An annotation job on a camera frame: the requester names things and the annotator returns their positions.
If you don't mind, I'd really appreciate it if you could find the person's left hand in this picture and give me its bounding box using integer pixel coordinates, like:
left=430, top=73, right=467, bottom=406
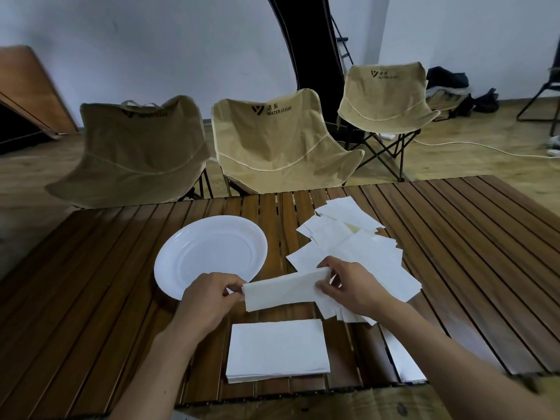
left=172, top=272, right=248, bottom=342

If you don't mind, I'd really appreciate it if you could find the person's right hand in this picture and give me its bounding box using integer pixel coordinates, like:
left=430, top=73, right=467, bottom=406
left=315, top=256, right=393, bottom=321

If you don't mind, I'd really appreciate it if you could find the white paper napkin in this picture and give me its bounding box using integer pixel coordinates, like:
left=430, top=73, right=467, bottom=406
left=242, top=267, right=334, bottom=313

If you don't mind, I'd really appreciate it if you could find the person's left forearm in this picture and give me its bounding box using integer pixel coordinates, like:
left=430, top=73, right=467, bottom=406
left=110, top=319, right=208, bottom=420

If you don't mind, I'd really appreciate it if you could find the person's right forearm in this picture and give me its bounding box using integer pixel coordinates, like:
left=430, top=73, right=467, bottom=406
left=367, top=298, right=560, bottom=420

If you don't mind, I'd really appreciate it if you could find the white round plate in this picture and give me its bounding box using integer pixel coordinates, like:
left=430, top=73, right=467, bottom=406
left=153, top=215, right=269, bottom=301

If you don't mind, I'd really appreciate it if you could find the pile of unfolded white napkins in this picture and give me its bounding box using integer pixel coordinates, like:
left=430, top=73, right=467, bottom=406
left=286, top=197, right=423, bottom=325

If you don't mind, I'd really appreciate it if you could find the folded white napkin stack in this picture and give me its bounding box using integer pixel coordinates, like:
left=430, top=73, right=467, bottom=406
left=226, top=318, right=331, bottom=384

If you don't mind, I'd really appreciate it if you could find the white plastic wrapper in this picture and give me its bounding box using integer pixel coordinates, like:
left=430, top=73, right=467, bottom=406
left=380, top=323, right=428, bottom=384

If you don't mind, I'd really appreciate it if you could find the light beige folding camp chair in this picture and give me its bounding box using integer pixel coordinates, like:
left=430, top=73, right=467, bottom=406
left=211, top=88, right=365, bottom=198

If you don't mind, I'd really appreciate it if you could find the dark beige folding camp chair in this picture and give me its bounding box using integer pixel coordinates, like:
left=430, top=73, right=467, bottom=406
left=45, top=95, right=211, bottom=210

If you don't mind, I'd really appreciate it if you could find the small beige folding camp chair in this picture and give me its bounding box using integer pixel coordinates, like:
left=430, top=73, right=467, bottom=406
left=337, top=61, right=441, bottom=182

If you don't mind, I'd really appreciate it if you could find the folded beige fabric chair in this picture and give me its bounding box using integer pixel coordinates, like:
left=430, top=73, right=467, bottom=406
left=425, top=86, right=475, bottom=118

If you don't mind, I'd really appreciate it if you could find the small black bag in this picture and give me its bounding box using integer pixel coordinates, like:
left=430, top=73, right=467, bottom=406
left=473, top=87, right=500, bottom=114

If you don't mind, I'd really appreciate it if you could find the black tripod stand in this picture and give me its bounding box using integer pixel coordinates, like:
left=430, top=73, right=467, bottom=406
left=329, top=13, right=356, bottom=80

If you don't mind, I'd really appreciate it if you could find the black curved backdrop panel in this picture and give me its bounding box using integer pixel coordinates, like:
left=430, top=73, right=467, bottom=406
left=266, top=0, right=347, bottom=95

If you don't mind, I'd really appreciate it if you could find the brown wooden board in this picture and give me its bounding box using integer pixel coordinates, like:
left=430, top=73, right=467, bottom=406
left=0, top=45, right=79, bottom=154

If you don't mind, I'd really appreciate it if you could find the black metal chair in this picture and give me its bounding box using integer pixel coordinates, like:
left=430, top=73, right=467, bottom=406
left=516, top=51, right=560, bottom=137

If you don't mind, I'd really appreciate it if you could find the white cable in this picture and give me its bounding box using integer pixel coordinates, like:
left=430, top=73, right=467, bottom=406
left=380, top=134, right=560, bottom=160

